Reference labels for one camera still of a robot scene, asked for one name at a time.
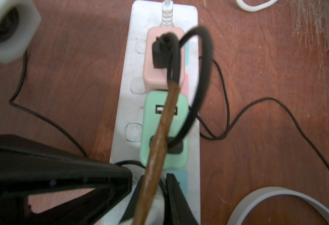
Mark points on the white power strip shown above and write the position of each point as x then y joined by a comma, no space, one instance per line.
128,125

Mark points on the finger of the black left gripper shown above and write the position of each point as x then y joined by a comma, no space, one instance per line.
28,168

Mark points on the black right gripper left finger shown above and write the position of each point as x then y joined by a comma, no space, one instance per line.
130,210

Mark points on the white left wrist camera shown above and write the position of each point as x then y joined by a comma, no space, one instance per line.
19,21

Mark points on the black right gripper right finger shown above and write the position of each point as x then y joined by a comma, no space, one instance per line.
177,211

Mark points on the pink usb charger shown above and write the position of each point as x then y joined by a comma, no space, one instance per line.
156,78

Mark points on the white small desk fan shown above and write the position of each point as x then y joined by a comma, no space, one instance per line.
281,204

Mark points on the green usb charger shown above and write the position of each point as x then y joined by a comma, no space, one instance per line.
177,157

